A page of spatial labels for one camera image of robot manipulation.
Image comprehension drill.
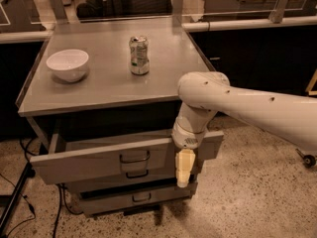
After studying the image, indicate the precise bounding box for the seated person in dark clothes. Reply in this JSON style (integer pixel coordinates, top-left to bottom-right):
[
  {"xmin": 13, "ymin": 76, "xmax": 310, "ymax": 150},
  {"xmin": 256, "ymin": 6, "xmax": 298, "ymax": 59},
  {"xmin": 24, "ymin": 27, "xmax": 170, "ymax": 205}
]
[{"xmin": 76, "ymin": 0, "xmax": 172, "ymax": 19}]

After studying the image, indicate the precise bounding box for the grey drawer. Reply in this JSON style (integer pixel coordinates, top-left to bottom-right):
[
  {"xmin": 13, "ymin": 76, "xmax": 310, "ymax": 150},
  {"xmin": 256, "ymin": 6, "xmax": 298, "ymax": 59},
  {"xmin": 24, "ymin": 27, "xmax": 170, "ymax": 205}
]
[
  {"xmin": 29, "ymin": 129, "xmax": 225, "ymax": 185},
  {"xmin": 79, "ymin": 181, "xmax": 197, "ymax": 216},
  {"xmin": 63, "ymin": 171, "xmax": 199, "ymax": 194}
]

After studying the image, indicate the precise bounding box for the grey background counter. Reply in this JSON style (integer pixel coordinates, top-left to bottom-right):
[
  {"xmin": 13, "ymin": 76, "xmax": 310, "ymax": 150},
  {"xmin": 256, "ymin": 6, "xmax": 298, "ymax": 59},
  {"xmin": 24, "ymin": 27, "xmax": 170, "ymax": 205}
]
[{"xmin": 203, "ymin": 0, "xmax": 317, "ymax": 21}]

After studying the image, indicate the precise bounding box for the black caster wheel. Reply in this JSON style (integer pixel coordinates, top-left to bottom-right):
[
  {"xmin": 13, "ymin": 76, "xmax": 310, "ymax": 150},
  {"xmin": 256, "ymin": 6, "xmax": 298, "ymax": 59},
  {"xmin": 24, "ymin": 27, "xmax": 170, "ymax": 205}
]
[{"xmin": 296, "ymin": 149, "xmax": 316, "ymax": 168}]

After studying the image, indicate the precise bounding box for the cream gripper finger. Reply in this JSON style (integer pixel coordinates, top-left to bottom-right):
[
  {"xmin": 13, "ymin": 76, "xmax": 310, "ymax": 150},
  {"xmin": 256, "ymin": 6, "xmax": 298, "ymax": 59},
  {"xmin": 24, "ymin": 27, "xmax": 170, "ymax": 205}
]
[{"xmin": 175, "ymin": 149, "xmax": 195, "ymax": 187}]

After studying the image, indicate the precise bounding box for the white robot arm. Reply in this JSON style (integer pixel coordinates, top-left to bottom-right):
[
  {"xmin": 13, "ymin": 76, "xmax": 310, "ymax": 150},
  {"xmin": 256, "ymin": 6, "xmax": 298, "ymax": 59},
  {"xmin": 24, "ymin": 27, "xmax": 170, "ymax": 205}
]
[{"xmin": 171, "ymin": 71, "xmax": 317, "ymax": 187}]

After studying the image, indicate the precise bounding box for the grey top drawer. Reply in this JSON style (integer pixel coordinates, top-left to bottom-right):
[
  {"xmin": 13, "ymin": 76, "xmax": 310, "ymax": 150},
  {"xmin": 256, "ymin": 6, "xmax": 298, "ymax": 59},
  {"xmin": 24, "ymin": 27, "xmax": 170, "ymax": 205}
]
[{"xmin": 29, "ymin": 129, "xmax": 225, "ymax": 185}]

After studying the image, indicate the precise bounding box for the black tripod leg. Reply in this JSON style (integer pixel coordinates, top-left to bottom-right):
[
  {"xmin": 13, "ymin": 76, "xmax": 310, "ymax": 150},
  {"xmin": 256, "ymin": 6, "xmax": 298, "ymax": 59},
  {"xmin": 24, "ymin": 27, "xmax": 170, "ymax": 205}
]
[{"xmin": 0, "ymin": 163, "xmax": 32, "ymax": 236}]

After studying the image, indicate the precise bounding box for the black floor cable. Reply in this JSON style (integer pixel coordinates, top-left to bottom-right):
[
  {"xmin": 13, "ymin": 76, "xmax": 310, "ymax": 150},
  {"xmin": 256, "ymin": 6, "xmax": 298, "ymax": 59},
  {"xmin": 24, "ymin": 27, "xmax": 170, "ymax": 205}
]
[{"xmin": 0, "ymin": 137, "xmax": 83, "ymax": 238}]

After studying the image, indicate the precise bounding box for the grey bottom drawer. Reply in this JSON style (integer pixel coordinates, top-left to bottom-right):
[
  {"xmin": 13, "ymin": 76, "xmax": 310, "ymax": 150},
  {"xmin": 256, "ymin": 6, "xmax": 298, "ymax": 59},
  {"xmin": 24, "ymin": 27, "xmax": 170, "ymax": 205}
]
[{"xmin": 79, "ymin": 181, "xmax": 197, "ymax": 216}]

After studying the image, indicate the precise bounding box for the white ceramic bowl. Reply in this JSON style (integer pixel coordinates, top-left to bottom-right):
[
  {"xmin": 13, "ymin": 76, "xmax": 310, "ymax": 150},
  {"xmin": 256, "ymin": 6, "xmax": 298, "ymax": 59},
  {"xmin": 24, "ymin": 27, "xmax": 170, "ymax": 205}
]
[{"xmin": 46, "ymin": 49, "xmax": 89, "ymax": 82}]

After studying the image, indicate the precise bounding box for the crushed silver soda can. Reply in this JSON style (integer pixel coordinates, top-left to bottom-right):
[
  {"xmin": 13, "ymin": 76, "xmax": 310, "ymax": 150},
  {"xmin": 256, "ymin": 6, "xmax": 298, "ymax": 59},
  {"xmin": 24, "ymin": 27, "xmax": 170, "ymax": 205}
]
[{"xmin": 129, "ymin": 36, "xmax": 150, "ymax": 75}]

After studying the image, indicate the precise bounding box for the grey middle drawer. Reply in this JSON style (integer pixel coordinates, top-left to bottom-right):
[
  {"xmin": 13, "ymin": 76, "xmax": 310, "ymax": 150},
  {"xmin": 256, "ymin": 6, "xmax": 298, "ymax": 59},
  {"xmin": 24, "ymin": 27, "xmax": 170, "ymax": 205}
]
[{"xmin": 63, "ymin": 171, "xmax": 199, "ymax": 194}]

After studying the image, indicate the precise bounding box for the grey metal drawer cabinet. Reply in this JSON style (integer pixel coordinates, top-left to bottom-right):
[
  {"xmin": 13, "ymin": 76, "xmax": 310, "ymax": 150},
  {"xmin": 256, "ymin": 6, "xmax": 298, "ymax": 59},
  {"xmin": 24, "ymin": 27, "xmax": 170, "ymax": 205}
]
[{"xmin": 15, "ymin": 16, "xmax": 217, "ymax": 217}]

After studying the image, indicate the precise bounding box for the white horizontal rail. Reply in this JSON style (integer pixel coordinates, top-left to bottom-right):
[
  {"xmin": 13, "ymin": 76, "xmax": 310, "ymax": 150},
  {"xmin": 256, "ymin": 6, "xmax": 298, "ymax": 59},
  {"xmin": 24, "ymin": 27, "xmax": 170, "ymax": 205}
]
[{"xmin": 0, "ymin": 16, "xmax": 317, "ymax": 44}]

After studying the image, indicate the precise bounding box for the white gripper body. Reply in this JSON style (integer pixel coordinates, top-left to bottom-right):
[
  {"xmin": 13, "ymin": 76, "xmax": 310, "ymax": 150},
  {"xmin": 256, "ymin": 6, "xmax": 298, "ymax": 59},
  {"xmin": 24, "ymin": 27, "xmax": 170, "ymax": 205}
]
[{"xmin": 171, "ymin": 122, "xmax": 206, "ymax": 150}]

